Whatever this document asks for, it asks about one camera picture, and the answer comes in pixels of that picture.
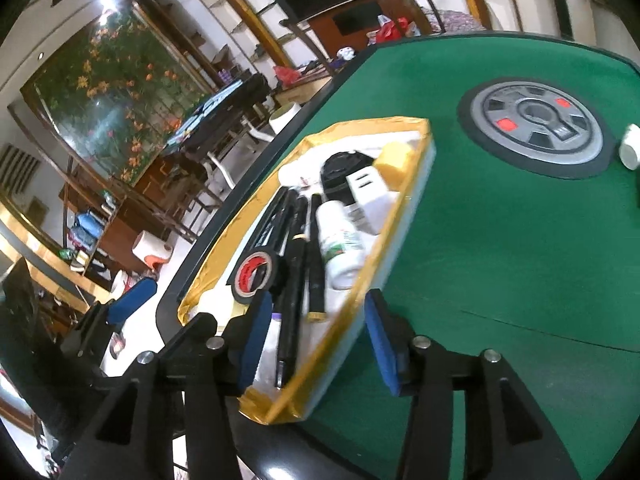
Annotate white charger plug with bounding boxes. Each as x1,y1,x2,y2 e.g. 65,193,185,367
344,169,402,235

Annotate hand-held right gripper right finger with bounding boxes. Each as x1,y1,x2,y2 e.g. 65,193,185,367
364,289,581,480

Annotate black marker pale cap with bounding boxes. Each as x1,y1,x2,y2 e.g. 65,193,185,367
274,234,308,391

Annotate large floral wall painting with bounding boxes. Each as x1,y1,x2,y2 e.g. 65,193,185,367
20,7,211,183

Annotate white bottle green label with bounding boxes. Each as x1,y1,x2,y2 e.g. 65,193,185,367
315,200,367,291

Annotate black marker beige caps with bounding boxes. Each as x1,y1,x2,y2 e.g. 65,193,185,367
306,192,328,323

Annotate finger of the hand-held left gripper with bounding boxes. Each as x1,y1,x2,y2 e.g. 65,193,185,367
60,279,159,359

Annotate plain white bottle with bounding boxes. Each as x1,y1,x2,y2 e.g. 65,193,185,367
619,124,640,171

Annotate patterned purple cloth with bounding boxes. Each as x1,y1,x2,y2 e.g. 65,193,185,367
425,7,487,35

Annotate small white bottle red mark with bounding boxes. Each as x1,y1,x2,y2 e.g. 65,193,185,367
276,162,323,192

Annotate orange white stool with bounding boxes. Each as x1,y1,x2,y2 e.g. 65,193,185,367
132,230,173,267

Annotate white plastic chair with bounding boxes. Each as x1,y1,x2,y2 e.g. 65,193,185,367
207,120,273,188

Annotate white tray gold taped rim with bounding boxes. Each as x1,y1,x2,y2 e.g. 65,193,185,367
176,116,437,426

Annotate round grey table control panel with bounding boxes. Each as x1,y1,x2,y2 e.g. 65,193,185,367
457,77,617,180

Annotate black tape roll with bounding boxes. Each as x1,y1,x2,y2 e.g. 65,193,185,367
226,249,287,307

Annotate blue bag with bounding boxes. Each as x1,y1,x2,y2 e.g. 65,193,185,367
75,212,104,247

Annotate black side table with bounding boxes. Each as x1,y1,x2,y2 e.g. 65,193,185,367
165,72,271,153

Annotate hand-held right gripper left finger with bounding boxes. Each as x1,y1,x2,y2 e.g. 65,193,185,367
65,290,275,480

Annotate short black marker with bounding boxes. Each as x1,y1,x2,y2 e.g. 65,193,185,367
292,194,311,237

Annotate red bag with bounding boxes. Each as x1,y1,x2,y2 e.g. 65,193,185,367
374,16,410,43

